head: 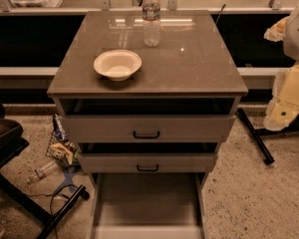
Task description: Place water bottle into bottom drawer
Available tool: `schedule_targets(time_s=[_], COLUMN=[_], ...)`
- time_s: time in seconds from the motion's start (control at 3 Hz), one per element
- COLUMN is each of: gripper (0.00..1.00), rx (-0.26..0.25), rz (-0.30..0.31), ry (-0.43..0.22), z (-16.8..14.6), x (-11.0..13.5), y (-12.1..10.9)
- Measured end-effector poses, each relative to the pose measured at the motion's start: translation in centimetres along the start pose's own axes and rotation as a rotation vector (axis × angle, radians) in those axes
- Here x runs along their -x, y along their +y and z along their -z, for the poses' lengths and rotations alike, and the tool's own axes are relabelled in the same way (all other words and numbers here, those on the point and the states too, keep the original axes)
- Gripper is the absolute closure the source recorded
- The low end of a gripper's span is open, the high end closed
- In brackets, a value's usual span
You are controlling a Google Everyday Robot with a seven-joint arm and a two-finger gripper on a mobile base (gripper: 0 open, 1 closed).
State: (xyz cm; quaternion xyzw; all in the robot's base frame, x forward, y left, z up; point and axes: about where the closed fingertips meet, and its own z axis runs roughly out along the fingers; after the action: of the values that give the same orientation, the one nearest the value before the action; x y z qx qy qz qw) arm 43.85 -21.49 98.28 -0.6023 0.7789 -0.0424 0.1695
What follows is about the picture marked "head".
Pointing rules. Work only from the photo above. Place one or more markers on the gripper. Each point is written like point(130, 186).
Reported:
point(297, 37)

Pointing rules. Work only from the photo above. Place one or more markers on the clear plastic water bottle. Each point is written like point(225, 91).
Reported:
point(151, 22)

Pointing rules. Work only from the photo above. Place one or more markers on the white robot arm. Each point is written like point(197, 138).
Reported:
point(291, 36)

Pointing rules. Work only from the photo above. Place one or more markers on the grey drawer cabinet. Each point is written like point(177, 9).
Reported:
point(189, 73)

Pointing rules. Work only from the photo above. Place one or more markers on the grey top drawer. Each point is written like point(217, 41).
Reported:
point(84, 129)

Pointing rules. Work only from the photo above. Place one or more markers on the grey middle drawer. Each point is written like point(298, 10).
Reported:
point(153, 162)

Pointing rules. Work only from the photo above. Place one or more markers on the grey open bottom drawer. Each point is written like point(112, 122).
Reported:
point(148, 206)

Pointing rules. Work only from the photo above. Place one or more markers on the empty bottle on floor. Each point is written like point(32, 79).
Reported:
point(42, 172)

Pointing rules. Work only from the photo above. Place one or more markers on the black stand leg right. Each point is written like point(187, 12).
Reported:
point(257, 134)

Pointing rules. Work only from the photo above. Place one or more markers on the white paper bowl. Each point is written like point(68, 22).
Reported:
point(117, 65)

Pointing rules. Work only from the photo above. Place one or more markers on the blue tape cross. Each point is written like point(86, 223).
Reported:
point(69, 173)

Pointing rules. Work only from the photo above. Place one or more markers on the black chair with base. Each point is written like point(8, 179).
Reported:
point(17, 222)

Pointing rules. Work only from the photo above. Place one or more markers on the wire basket with snacks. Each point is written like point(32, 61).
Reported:
point(61, 148)

